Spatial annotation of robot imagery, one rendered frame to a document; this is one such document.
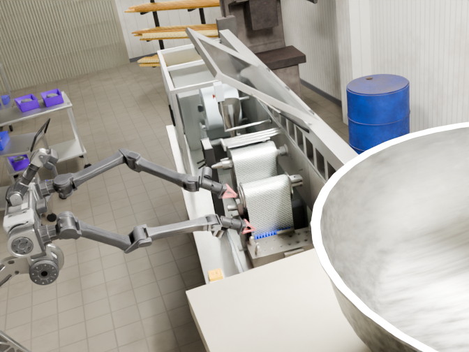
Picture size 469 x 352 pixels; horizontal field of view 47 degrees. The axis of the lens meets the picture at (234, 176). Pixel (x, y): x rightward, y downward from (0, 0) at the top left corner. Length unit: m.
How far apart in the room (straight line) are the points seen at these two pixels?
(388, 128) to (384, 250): 4.70
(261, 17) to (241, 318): 5.86
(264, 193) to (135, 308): 1.85
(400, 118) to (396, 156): 4.70
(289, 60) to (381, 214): 5.87
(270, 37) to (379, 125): 2.23
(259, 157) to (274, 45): 4.00
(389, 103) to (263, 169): 2.37
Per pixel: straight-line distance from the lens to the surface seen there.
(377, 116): 5.17
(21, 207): 2.70
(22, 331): 4.52
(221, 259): 3.00
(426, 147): 0.59
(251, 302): 0.58
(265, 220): 2.87
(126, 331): 4.12
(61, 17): 11.11
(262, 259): 2.76
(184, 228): 2.72
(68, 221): 2.49
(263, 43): 6.83
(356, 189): 0.53
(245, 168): 2.97
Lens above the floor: 2.64
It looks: 27 degrees down
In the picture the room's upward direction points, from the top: 10 degrees counter-clockwise
